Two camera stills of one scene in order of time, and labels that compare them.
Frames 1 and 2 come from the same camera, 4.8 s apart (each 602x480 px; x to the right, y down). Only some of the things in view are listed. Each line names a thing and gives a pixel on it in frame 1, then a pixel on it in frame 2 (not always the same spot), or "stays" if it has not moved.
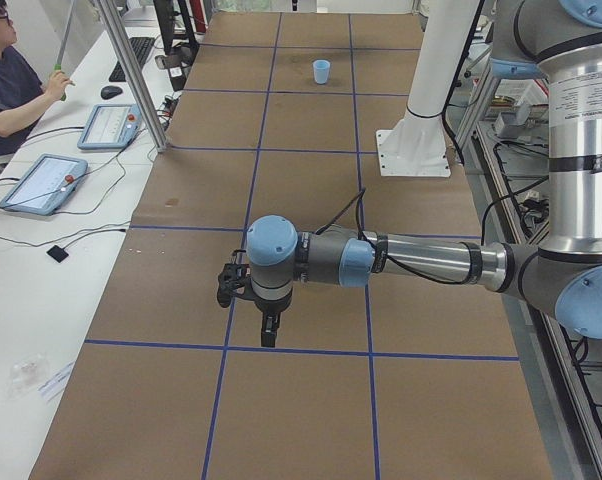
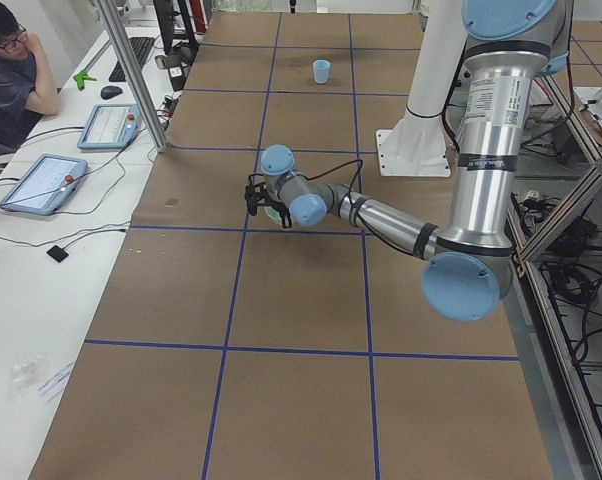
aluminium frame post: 138,74 stays
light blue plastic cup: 321,69 stays
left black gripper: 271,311 -> 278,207
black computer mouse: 110,91 stays
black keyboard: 141,47 stays
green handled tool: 58,64 -> 81,77
